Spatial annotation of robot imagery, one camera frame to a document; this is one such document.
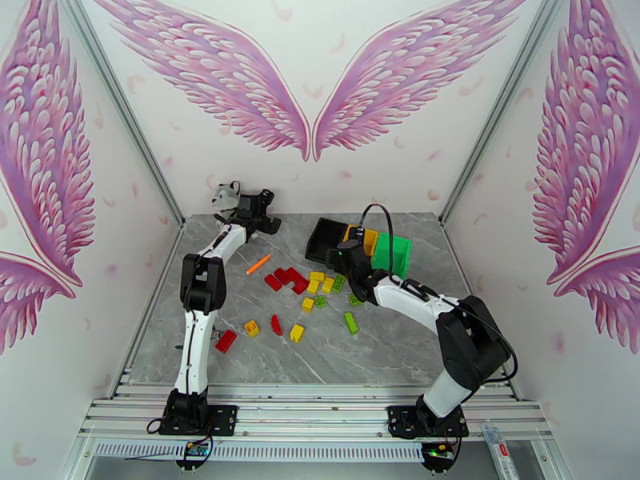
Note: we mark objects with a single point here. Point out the yellow lego brick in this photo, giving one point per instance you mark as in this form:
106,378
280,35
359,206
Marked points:
307,305
313,286
316,276
328,285
251,328
297,333

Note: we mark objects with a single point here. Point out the grey white plush toy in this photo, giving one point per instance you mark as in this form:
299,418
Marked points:
223,194

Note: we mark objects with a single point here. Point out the small green lego brick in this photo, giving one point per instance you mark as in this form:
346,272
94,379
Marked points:
320,301

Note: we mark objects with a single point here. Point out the long green lego brick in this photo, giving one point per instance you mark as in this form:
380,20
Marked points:
351,323

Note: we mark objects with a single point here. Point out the red arched lego brick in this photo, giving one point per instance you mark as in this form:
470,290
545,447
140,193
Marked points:
276,325

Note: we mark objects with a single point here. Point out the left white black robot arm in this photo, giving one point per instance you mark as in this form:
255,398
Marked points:
192,353

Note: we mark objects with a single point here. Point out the yellow plastic bin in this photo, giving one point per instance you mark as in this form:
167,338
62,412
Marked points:
371,241

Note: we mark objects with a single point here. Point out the black plastic bin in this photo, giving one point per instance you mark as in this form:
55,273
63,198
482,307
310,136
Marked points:
322,236

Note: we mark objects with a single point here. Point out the orange marker pen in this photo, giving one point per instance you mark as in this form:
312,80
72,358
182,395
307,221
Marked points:
258,264

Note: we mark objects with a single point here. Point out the green plastic bin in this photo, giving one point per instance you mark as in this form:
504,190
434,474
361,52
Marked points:
395,253

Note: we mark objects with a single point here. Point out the long red lego brick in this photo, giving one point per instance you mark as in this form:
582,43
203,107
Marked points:
226,340

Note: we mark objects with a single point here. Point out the small controller circuit board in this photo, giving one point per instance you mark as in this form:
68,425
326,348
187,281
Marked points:
440,451
195,450

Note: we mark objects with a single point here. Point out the white tag with red label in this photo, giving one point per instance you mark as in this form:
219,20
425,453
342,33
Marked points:
496,441

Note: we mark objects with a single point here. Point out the aluminium table edge rail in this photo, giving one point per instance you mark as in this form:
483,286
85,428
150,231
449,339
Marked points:
475,303
150,306

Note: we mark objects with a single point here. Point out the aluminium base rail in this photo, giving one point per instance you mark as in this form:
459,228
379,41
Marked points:
310,408

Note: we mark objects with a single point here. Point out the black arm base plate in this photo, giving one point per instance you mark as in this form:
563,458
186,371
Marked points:
400,421
222,418

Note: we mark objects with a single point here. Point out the aluminium frame post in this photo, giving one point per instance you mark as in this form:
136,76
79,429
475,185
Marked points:
125,111
500,111

